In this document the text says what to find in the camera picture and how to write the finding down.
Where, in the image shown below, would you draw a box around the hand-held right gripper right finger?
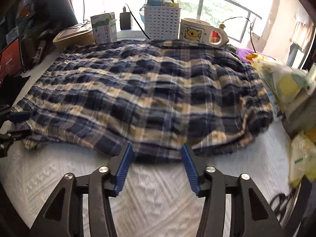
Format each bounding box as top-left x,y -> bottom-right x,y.
181,144 -> 283,237

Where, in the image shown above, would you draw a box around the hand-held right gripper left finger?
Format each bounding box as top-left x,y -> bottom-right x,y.
30,142 -> 135,237

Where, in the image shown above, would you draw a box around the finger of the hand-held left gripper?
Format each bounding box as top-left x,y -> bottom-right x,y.
0,105 -> 31,124
0,128 -> 33,159

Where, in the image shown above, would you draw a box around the blue plaid pants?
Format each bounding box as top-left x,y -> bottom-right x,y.
12,38 -> 275,160

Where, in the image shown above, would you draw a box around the black cloth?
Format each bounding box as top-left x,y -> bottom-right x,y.
0,75 -> 28,110

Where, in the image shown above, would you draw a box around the white textured tablecloth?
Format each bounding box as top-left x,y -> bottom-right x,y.
0,42 -> 300,237

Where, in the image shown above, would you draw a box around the tablet with red screen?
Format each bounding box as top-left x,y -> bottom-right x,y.
0,37 -> 24,79

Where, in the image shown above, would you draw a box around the yellow lidded food container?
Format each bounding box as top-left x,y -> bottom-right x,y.
53,28 -> 95,53

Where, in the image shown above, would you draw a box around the colourful snack bag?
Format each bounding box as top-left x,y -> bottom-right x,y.
15,0 -> 43,31

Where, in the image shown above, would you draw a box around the yellow wet wipes pack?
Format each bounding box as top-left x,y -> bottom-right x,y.
288,131 -> 316,187

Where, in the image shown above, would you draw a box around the black box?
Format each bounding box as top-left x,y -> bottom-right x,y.
290,175 -> 314,230

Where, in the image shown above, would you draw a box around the steel thermos tumbler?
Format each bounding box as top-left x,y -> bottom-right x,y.
283,69 -> 316,140

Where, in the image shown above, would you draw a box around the green white milk carton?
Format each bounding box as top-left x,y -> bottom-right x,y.
90,12 -> 118,44

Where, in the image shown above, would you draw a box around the dark grey curtain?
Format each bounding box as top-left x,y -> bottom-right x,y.
59,0 -> 79,28

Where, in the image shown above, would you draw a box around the yellow white plastic package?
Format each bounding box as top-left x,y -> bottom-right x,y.
246,53 -> 314,120

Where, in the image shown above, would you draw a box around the purple cloth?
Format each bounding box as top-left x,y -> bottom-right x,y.
235,46 -> 275,61

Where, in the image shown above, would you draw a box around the bear print mug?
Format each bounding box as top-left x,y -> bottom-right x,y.
179,18 -> 229,48

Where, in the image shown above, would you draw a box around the black power bank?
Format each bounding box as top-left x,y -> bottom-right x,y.
120,12 -> 133,30

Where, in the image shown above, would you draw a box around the white perforated basket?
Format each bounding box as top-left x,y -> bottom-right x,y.
144,5 -> 182,40

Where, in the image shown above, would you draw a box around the balcony railing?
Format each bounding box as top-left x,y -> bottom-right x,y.
176,0 -> 262,43

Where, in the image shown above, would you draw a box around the hanging clothes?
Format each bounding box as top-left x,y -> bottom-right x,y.
288,6 -> 314,68

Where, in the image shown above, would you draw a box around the black handled scissors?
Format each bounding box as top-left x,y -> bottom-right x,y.
269,192 -> 295,219

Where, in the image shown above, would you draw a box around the long black cable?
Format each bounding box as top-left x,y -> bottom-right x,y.
124,3 -> 258,53

